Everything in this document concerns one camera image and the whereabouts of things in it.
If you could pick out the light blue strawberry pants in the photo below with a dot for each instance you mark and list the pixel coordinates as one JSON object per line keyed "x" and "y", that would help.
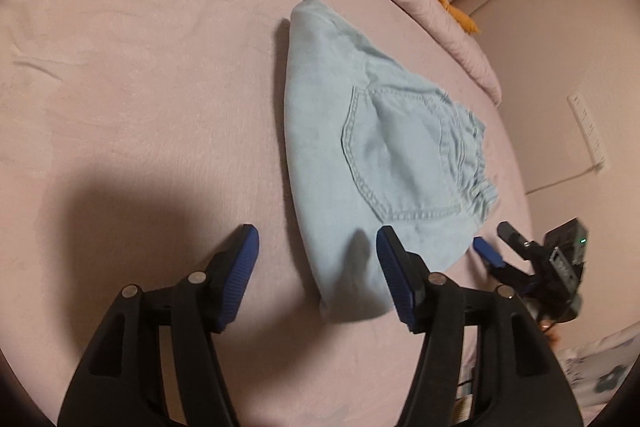
{"x": 369, "y": 144}

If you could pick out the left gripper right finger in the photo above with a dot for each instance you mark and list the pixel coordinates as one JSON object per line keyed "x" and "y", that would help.
{"x": 517, "y": 380}

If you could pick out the pink bed sheet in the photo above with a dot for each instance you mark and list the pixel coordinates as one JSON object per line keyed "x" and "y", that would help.
{"x": 136, "y": 135}

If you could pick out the person's right hand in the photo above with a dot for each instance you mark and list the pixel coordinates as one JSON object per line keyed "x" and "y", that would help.
{"x": 551, "y": 332}

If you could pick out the white wall power strip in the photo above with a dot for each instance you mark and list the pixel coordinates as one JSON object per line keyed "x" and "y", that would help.
{"x": 590, "y": 132}

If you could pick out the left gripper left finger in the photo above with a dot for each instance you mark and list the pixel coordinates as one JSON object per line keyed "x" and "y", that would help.
{"x": 119, "y": 379}

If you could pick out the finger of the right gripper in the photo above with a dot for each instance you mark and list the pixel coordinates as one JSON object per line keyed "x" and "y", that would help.
{"x": 512, "y": 237}
{"x": 487, "y": 253}

